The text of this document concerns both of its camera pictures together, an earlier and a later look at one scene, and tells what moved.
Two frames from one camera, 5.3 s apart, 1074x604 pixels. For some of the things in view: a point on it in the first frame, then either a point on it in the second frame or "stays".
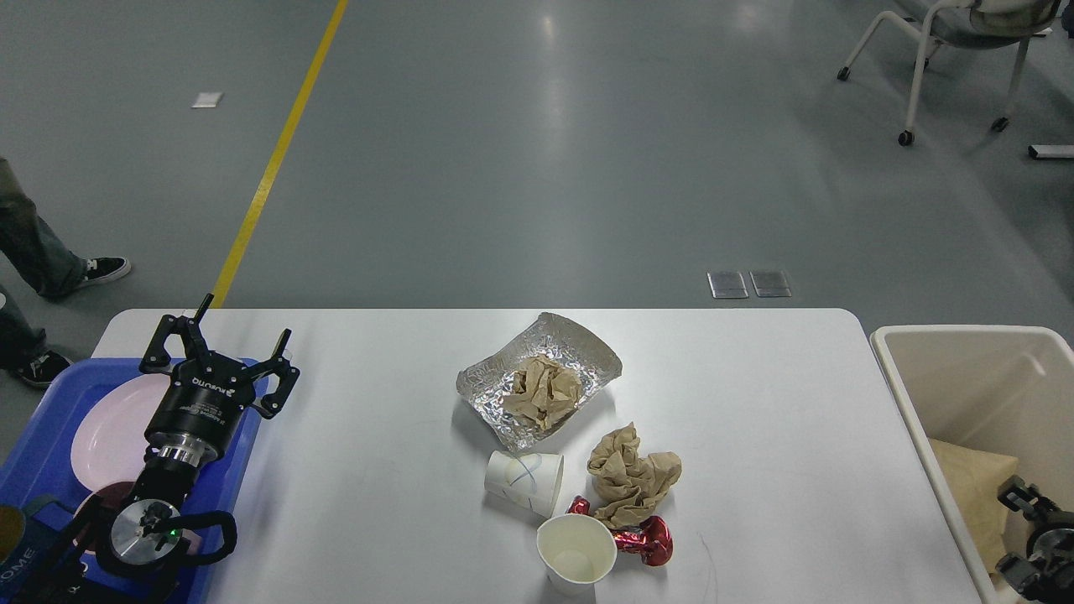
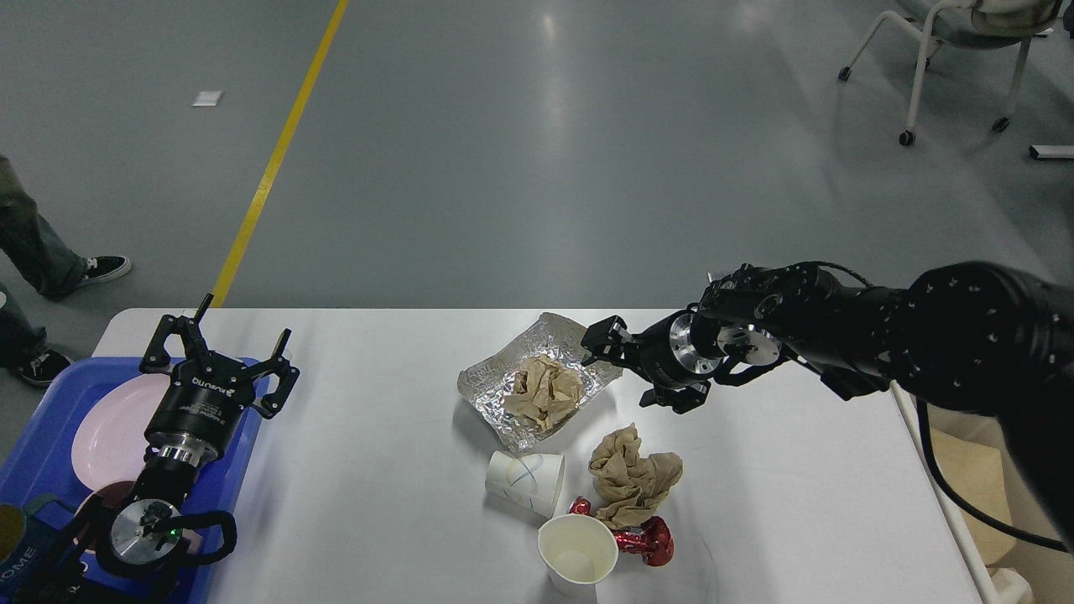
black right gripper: (1050, 545) -> (668, 355)
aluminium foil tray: (481, 382) stays
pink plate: (109, 445) stays
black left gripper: (206, 398) stays
